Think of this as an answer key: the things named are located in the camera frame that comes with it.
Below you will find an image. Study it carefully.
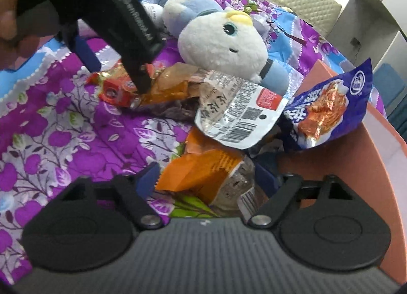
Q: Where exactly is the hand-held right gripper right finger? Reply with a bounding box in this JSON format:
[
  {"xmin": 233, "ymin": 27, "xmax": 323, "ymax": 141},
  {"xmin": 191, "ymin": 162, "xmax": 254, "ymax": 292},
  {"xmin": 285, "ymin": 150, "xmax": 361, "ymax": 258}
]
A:
[{"xmin": 247, "ymin": 162, "xmax": 354, "ymax": 228}]

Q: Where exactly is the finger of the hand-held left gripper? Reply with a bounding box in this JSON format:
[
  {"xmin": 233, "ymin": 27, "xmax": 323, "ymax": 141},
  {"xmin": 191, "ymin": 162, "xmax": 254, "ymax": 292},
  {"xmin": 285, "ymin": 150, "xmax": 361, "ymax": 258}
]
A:
[
  {"xmin": 68, "ymin": 35, "xmax": 103, "ymax": 73},
  {"xmin": 121, "ymin": 58, "xmax": 153, "ymax": 95}
]

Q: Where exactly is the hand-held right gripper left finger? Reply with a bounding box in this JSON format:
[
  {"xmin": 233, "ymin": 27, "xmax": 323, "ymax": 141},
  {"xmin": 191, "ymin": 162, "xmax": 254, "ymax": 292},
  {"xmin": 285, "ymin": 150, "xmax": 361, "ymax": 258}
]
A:
[{"xmin": 60, "ymin": 162, "xmax": 163, "ymax": 230}]

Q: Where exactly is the small red snack packet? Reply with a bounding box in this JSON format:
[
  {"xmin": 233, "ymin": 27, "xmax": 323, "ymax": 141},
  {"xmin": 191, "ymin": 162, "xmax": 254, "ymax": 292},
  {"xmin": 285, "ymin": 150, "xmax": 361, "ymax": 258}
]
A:
[{"xmin": 86, "ymin": 70, "xmax": 141, "ymax": 108}]

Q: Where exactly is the clear orange snack packet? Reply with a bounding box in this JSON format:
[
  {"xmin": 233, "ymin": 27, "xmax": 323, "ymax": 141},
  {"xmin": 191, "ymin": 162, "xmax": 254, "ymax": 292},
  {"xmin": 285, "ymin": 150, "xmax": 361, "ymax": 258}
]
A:
[{"xmin": 138, "ymin": 62, "xmax": 210, "ymax": 107}]

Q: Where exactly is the pink cardboard box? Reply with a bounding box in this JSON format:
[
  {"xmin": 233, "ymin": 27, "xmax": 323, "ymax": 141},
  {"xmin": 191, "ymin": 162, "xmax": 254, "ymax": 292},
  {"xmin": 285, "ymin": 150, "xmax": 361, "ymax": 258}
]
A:
[{"xmin": 276, "ymin": 59, "xmax": 407, "ymax": 294}]

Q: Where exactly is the person's left hand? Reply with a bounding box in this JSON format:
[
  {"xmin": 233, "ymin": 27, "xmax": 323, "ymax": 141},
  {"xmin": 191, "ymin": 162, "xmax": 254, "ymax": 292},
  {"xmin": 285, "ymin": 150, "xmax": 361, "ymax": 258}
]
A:
[{"xmin": 0, "ymin": 0, "xmax": 62, "ymax": 71}]

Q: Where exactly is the dark purple wrapper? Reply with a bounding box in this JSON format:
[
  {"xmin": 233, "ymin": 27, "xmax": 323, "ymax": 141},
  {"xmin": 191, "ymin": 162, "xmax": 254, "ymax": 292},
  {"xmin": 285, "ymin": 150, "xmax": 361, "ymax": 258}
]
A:
[{"xmin": 135, "ymin": 97, "xmax": 198, "ymax": 121}]

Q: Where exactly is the purple floral printed blanket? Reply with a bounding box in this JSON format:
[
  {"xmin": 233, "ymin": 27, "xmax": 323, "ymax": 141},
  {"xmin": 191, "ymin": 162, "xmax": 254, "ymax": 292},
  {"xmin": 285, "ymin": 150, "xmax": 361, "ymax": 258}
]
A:
[{"xmin": 0, "ymin": 0, "xmax": 387, "ymax": 288}]

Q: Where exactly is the white barcode snack packet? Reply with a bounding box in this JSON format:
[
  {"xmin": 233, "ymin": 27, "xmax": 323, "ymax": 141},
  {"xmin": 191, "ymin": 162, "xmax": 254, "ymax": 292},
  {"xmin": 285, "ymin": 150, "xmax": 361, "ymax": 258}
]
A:
[{"xmin": 193, "ymin": 70, "xmax": 287, "ymax": 150}]

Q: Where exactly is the white and blue plush toy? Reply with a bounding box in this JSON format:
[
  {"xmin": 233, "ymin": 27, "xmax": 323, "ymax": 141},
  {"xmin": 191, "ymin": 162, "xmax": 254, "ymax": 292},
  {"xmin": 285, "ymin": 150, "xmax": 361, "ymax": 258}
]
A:
[{"xmin": 162, "ymin": 0, "xmax": 290, "ymax": 95}]

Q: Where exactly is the purple snack packet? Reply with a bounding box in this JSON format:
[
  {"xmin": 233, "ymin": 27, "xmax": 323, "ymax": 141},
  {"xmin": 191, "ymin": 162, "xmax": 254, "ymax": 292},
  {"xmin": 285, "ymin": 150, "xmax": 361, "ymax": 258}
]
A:
[{"xmin": 281, "ymin": 57, "xmax": 373, "ymax": 150}]

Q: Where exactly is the blue padded board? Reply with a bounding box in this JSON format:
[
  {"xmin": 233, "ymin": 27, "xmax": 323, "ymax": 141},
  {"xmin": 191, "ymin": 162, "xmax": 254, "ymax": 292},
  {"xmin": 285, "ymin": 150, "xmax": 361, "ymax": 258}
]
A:
[{"xmin": 374, "ymin": 63, "xmax": 407, "ymax": 137}]

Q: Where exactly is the white shelf unit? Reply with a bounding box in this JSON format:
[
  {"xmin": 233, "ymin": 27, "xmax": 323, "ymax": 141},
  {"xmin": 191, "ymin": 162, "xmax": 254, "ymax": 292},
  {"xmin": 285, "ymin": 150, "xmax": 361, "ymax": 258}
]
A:
[{"xmin": 327, "ymin": 0, "xmax": 407, "ymax": 70}]

